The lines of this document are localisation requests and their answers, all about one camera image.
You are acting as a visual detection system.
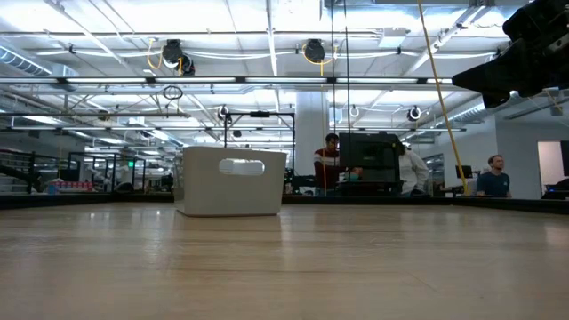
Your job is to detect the black hanging cable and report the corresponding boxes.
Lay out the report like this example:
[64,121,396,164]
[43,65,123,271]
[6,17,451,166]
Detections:
[343,0,351,134]
[329,0,336,134]

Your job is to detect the red boxes row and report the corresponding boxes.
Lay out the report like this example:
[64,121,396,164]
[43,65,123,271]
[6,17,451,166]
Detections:
[52,180,95,194]

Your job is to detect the black metal workstation frame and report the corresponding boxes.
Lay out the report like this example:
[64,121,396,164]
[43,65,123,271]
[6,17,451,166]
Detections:
[66,151,147,193]

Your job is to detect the black table edge rail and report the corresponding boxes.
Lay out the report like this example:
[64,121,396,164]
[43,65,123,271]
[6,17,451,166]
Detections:
[0,192,569,215]

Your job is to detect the white plastic basket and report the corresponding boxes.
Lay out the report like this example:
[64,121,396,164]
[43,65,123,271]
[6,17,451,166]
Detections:
[172,146,288,218]

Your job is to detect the person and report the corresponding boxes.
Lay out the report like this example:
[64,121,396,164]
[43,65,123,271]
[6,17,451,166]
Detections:
[313,132,364,197]
[397,140,431,198]
[475,154,513,199]

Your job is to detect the black monitor cart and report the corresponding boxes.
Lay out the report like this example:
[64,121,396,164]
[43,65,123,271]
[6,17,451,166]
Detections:
[336,180,405,197]

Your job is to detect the black ceiling cable reel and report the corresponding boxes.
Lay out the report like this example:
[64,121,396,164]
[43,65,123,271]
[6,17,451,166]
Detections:
[160,38,196,76]
[302,38,327,64]

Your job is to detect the black coiled cable loop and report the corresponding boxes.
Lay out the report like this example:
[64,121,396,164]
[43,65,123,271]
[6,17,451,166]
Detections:
[162,84,185,101]

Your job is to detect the yellow hanging cable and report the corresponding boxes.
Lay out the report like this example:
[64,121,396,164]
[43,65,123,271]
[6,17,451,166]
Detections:
[416,0,470,197]

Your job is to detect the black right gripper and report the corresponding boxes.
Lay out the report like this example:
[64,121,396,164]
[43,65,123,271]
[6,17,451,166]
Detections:
[451,0,569,109]

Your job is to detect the white building column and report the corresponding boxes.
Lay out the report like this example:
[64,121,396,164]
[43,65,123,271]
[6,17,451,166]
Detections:
[294,90,332,197]

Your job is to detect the black shelving rack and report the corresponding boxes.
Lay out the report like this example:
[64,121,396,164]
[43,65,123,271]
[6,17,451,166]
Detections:
[0,148,37,195]

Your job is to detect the black overhead frame rig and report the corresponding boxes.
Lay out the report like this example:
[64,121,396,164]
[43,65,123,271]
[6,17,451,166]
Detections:
[222,110,296,150]

